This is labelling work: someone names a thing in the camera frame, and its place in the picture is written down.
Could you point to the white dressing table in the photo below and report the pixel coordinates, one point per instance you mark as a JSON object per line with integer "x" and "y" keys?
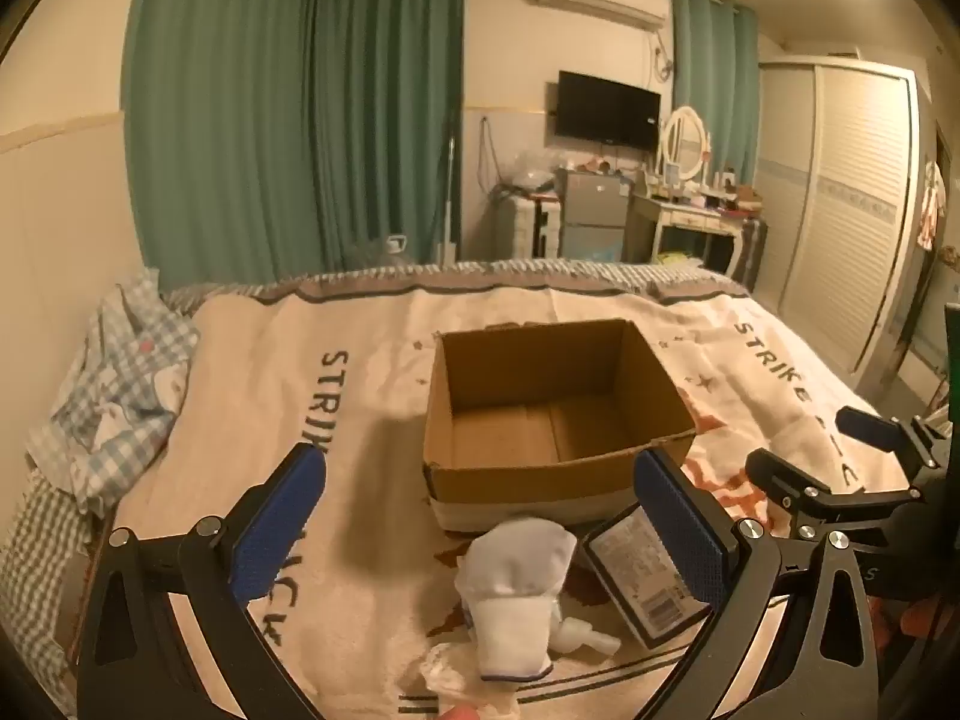
{"x": 690, "y": 221}

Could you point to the cardboard box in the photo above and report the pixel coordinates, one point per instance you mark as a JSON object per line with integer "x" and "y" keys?
{"x": 525, "y": 427}

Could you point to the white mop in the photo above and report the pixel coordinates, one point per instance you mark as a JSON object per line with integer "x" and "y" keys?
{"x": 448, "y": 240}

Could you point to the yellow-green cloth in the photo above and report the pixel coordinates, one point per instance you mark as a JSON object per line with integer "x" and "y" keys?
{"x": 679, "y": 258}

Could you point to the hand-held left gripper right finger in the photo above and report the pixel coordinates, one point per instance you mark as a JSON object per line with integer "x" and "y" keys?
{"x": 679, "y": 525}

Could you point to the narrow green curtain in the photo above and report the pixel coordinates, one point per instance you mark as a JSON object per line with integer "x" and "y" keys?
{"x": 712, "y": 75}

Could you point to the grey mini fridge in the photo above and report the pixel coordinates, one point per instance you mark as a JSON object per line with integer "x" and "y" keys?
{"x": 596, "y": 210}

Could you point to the dark suitcase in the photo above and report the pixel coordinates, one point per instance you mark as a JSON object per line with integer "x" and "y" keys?
{"x": 754, "y": 255}

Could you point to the black wall television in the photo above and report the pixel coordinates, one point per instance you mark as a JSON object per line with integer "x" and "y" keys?
{"x": 607, "y": 109}

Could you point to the white suitcase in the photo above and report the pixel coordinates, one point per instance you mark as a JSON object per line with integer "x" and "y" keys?
{"x": 525, "y": 229}

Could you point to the oval white vanity mirror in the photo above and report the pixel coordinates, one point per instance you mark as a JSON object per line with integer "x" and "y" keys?
{"x": 686, "y": 139}

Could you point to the white sliding wardrobe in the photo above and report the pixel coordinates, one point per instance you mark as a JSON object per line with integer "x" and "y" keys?
{"x": 840, "y": 210}

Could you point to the clear plastic bag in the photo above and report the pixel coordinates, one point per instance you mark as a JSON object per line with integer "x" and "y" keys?
{"x": 529, "y": 174}

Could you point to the clear water jug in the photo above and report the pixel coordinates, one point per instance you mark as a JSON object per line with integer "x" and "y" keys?
{"x": 386, "y": 255}

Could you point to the blue checked quilt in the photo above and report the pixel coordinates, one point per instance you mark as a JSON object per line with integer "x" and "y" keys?
{"x": 112, "y": 390}

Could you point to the small white plastic bottle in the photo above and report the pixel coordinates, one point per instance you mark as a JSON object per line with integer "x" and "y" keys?
{"x": 585, "y": 637}

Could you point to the black packet with white label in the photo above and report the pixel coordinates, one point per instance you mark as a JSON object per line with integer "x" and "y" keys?
{"x": 637, "y": 577}

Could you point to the crumpled white tissue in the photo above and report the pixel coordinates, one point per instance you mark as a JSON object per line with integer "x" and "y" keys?
{"x": 457, "y": 679}

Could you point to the white cloth mitt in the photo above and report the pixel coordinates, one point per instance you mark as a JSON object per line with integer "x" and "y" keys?
{"x": 514, "y": 585}

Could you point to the cream printed blanket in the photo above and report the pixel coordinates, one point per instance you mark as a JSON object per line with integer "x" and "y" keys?
{"x": 345, "y": 390}

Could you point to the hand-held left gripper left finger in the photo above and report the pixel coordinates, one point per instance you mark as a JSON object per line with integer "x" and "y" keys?
{"x": 277, "y": 525}

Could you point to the dark green panel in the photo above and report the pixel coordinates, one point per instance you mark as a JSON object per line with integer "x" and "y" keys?
{"x": 954, "y": 360}

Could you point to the grey striped bedsheet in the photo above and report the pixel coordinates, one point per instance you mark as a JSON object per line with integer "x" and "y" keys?
{"x": 450, "y": 274}

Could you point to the hanging patterned garment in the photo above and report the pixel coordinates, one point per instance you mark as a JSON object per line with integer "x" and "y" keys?
{"x": 931, "y": 206}

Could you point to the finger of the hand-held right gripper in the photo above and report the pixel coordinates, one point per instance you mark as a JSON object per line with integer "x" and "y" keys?
{"x": 874, "y": 429}
{"x": 784, "y": 480}

